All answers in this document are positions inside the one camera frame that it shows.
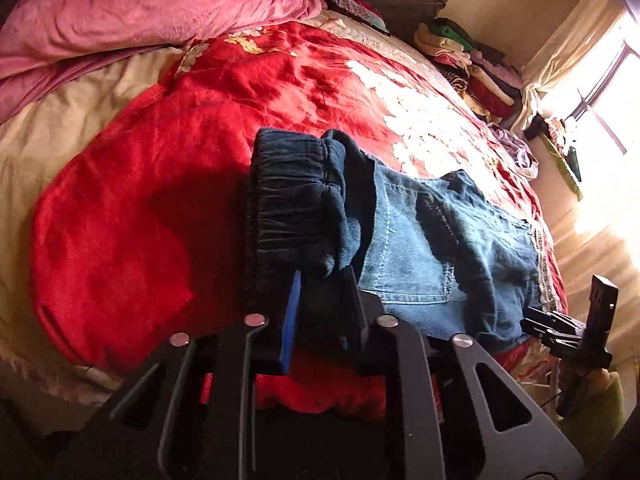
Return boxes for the window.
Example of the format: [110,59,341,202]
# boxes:
[570,10,640,157]

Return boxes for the pink duvet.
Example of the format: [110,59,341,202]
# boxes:
[0,0,328,123]

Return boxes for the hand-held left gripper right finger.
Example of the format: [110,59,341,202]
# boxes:
[340,266,586,480]

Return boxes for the small black object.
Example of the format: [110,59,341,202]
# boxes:
[524,114,549,142]

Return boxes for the pile of folded clothes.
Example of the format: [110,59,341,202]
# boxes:
[414,17,526,123]

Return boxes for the blue denim pants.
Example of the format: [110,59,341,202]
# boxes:
[242,127,546,356]

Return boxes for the patterned pillow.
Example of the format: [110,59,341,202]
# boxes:
[315,0,392,36]

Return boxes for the lavender cloth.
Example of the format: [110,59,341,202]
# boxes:
[487,125,539,181]

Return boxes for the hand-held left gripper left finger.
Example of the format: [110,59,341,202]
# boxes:
[65,270,303,480]

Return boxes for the green cloth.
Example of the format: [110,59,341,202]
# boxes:
[537,117,584,202]

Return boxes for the cream curtain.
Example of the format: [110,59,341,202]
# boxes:
[510,0,632,131]

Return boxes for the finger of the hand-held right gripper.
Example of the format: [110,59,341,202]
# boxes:
[536,329,583,358]
[520,306,587,333]

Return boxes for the red floral blanket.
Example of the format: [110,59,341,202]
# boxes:
[30,22,568,413]

